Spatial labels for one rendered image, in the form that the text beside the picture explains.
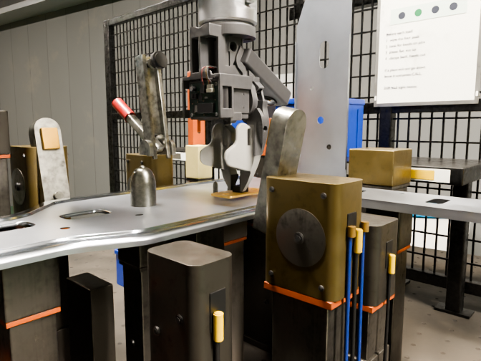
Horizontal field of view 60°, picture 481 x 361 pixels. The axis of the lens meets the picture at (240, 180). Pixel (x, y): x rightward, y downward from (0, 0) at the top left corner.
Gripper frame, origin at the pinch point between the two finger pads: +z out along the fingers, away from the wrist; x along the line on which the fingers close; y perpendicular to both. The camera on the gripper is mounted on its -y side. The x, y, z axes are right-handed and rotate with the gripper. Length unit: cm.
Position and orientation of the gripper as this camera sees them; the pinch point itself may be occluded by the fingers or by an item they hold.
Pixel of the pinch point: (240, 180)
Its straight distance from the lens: 58.1
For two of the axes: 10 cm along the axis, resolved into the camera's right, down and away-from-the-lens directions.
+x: 7.4, 0.9, -6.7
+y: -6.8, 1.1, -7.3
